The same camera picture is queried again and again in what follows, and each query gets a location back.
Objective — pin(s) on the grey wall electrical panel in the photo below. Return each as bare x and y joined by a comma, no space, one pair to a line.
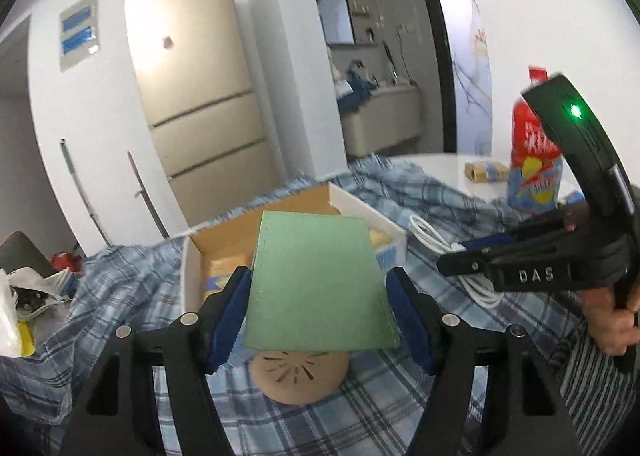
79,31

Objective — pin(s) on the beige sink cabinet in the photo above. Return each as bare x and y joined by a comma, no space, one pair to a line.
380,121

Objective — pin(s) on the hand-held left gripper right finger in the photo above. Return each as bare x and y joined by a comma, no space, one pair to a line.
411,323

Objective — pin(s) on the white plastic bag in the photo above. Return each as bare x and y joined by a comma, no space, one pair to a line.
10,306

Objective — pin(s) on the red and blue snack bag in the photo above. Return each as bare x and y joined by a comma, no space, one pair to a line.
532,171

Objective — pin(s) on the yellow packet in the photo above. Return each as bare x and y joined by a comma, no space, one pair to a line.
26,338

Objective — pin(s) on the wall mirror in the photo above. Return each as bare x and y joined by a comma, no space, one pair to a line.
336,14

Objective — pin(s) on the beige refrigerator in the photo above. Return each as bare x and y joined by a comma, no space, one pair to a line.
200,111

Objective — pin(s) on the floral glass door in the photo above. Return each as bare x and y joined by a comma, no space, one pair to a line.
465,61

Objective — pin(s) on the round beige slotted disc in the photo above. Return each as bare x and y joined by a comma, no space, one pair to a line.
300,376

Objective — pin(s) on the gold and blue cigarette pack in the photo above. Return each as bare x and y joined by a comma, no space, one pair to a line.
220,271

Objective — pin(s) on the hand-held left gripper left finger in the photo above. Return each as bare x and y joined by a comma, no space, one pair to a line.
229,323

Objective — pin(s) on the blue plaid cloth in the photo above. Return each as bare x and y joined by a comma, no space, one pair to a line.
350,426

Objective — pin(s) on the blue towel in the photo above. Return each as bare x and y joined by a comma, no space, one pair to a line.
357,91

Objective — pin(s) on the grey chair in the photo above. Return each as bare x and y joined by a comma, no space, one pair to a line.
20,251

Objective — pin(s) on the person's right hand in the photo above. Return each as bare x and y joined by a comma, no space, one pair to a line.
610,321

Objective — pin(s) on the shallow cardboard box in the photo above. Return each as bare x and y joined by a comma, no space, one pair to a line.
225,241

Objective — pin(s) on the red fridge magnet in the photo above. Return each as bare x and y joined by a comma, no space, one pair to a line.
168,42

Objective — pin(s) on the green paper packet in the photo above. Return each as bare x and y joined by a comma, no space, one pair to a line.
315,286

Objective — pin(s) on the small gold wrapped item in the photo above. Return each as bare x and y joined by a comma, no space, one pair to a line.
485,172

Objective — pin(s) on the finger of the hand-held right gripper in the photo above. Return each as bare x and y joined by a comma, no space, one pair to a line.
530,231
500,271

